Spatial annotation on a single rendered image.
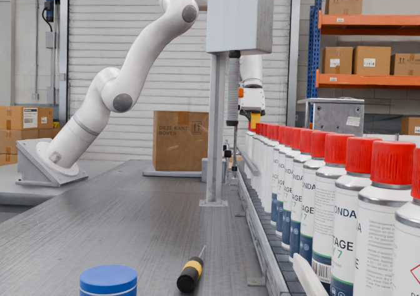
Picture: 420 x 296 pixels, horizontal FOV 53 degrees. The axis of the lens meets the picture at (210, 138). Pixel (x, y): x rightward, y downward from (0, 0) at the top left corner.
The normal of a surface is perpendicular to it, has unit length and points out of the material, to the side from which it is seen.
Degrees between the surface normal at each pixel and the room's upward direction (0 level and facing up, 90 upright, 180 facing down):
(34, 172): 90
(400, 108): 90
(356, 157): 90
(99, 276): 0
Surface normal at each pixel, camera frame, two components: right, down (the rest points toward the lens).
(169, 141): 0.18, 0.06
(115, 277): 0.04, -1.00
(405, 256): -0.94, -0.01
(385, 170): -0.70, 0.01
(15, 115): -0.07, 0.05
